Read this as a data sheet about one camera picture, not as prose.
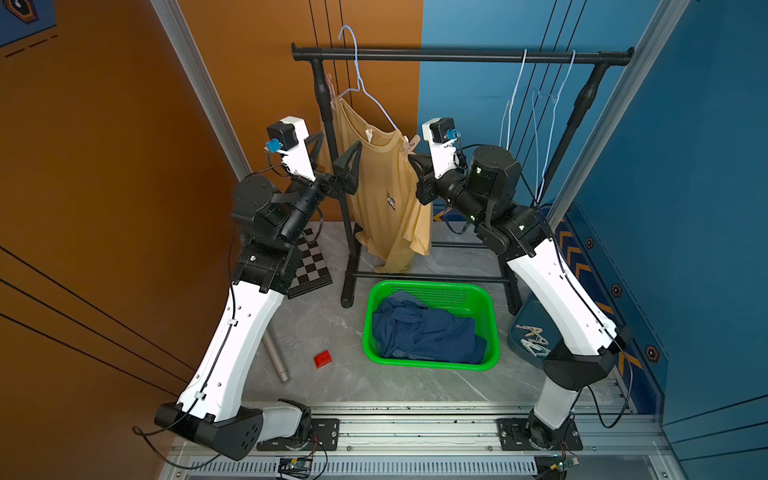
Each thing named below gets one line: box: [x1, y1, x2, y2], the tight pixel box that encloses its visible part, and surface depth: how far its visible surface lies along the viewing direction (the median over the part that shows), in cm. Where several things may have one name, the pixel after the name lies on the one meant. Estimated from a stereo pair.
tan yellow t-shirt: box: [333, 97, 432, 274], surface depth 67 cm
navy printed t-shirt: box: [372, 290, 487, 363], surface depth 81 cm
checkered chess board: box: [287, 228, 333, 299], surface depth 104 cm
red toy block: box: [314, 350, 333, 369], surface depth 87 cm
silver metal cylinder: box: [263, 330, 291, 384], surface depth 86 cm
